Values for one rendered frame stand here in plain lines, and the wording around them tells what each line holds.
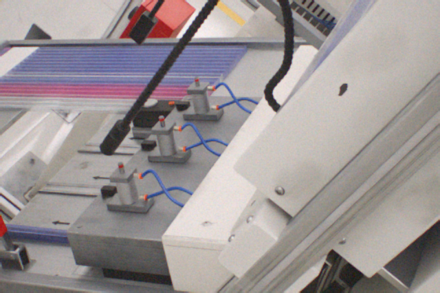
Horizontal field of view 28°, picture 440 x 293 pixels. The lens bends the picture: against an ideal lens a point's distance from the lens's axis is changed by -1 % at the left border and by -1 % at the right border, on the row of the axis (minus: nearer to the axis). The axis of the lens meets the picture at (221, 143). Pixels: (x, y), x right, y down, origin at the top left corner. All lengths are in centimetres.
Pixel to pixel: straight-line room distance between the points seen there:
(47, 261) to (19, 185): 146
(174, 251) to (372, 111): 30
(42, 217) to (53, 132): 157
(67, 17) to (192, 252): 228
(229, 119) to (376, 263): 43
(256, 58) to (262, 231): 74
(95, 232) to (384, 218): 36
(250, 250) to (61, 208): 43
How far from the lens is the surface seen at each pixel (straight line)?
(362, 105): 72
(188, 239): 91
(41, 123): 274
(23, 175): 257
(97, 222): 101
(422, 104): 68
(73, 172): 126
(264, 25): 252
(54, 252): 110
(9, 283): 106
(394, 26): 69
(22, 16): 304
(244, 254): 81
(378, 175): 72
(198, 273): 93
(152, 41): 162
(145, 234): 97
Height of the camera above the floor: 188
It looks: 38 degrees down
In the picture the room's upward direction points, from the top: 40 degrees clockwise
